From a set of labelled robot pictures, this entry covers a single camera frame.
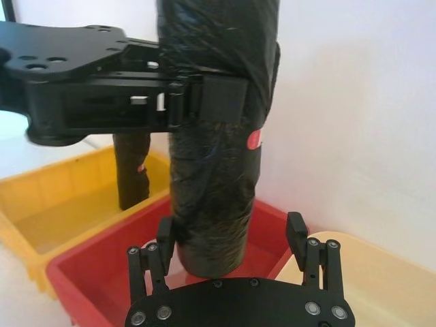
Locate pad finger of the black left gripper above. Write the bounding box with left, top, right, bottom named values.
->
left=168, top=74, right=249, bottom=130

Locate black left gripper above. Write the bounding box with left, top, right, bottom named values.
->
left=0, top=20, right=182, bottom=147

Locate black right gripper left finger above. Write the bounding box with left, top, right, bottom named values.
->
left=127, top=216, right=176, bottom=303

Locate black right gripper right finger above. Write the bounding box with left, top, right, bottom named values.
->
left=286, top=211, right=342, bottom=294

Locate large black cylinder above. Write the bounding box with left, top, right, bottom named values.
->
left=155, top=0, right=283, bottom=279

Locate red plastic bin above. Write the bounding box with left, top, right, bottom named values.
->
left=46, top=196, right=298, bottom=327

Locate cream plastic bin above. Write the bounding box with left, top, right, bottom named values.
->
left=278, top=230, right=436, bottom=327

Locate small black wrapped cylinder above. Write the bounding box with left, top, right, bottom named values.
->
left=113, top=132, right=153, bottom=211

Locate yellow plastic bin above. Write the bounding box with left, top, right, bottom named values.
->
left=0, top=144, right=172, bottom=301

